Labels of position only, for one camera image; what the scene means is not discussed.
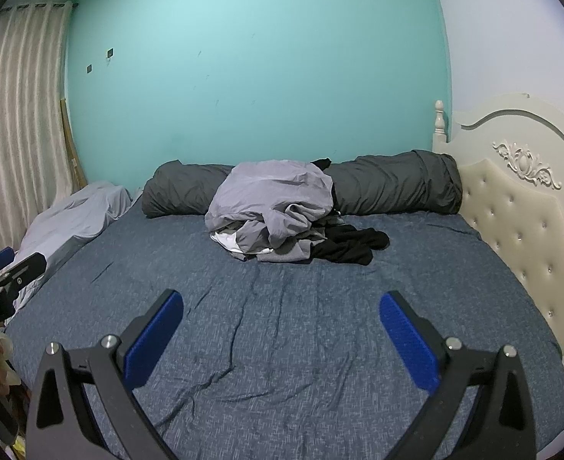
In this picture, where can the wooden frame by curtain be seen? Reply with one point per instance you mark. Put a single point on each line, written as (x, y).
(77, 172)

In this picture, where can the black garment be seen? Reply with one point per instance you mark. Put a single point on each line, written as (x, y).
(345, 244)

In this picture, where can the dark grey rolled duvet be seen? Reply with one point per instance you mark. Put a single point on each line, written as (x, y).
(405, 183)

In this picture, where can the beige striped curtain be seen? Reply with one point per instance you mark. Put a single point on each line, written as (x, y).
(34, 165)

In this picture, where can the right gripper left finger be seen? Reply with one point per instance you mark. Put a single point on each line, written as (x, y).
(61, 424)

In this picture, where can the light grey blanket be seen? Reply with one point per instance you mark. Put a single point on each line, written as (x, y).
(60, 231)

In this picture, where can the white garment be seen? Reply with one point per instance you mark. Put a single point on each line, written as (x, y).
(227, 240)

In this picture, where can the cream tufted headboard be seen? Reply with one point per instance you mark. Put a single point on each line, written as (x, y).
(510, 154)

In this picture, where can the light grey zip jacket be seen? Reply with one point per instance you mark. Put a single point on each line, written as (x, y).
(273, 206)

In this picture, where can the blue bed sheet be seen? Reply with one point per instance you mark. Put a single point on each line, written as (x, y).
(290, 361)

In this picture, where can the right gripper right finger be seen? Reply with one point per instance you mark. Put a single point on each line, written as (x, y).
(500, 424)

